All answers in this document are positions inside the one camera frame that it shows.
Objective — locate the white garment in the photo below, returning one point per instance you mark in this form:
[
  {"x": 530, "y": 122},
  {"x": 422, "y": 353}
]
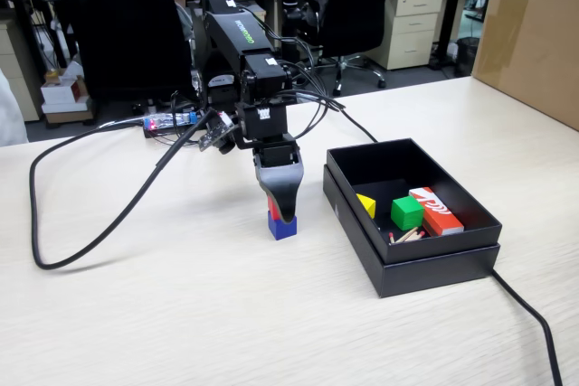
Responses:
[{"x": 10, "y": 115}]

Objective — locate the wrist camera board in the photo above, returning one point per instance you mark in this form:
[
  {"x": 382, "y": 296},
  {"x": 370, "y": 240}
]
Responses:
[{"x": 212, "y": 135}]

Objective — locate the flat brown and white box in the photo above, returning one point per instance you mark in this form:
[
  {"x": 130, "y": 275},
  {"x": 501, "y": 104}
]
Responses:
[{"x": 68, "y": 114}]

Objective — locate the large black office chair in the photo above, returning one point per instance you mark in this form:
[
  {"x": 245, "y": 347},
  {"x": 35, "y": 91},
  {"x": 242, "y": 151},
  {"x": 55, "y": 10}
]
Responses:
[{"x": 122, "y": 20}]

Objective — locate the black trash bin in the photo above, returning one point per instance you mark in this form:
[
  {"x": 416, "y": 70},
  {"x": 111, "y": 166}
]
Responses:
[{"x": 467, "y": 58}]

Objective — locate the black cardboard box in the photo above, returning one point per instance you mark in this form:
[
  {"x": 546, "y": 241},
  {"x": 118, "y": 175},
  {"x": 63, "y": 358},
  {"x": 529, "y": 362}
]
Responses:
[{"x": 375, "y": 164}]

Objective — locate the controller board with red LED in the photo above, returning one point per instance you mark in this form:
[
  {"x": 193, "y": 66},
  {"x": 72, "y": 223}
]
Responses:
[{"x": 158, "y": 123}]

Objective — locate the black open box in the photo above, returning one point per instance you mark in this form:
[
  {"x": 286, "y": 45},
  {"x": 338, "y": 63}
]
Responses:
[{"x": 429, "y": 273}]

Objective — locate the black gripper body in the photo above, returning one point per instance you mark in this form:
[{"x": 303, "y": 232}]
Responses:
[{"x": 278, "y": 154}]

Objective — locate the office desk with black legs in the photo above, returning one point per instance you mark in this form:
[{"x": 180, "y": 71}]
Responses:
[{"x": 452, "y": 6}]

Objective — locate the red-tipped wooden match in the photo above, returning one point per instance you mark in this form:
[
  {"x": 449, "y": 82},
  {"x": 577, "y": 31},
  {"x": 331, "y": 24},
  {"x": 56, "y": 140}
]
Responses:
[
  {"x": 390, "y": 237},
  {"x": 414, "y": 237},
  {"x": 407, "y": 235}
]

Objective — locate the yellow wedge block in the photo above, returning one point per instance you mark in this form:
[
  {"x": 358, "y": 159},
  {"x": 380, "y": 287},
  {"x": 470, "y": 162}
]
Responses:
[{"x": 367, "y": 206}]

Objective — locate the blue cube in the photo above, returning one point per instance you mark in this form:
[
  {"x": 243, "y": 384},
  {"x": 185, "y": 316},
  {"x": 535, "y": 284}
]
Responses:
[{"x": 282, "y": 230}]

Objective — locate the red and white matchbox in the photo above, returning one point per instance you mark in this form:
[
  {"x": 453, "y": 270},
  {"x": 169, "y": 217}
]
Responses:
[{"x": 441, "y": 216}]

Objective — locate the large brown cardboard box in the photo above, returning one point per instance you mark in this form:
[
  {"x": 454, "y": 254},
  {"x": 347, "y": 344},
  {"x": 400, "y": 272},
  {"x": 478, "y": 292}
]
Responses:
[{"x": 534, "y": 51}]

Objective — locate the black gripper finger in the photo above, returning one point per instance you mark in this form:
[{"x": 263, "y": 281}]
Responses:
[{"x": 280, "y": 191}]

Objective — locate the black swivel chair with casters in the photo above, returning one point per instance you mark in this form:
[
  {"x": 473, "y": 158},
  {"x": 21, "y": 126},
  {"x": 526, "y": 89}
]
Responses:
[{"x": 353, "y": 6}]

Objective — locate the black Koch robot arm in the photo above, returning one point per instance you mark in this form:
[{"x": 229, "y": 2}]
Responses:
[{"x": 240, "y": 33}]

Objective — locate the green cube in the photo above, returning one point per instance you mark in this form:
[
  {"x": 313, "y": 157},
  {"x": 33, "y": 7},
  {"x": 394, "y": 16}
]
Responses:
[{"x": 407, "y": 214}]

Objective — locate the white box with red side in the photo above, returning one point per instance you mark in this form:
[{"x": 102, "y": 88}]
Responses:
[{"x": 61, "y": 92}]

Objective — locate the red cube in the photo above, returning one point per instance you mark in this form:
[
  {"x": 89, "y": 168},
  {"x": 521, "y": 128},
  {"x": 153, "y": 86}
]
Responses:
[{"x": 271, "y": 206}]

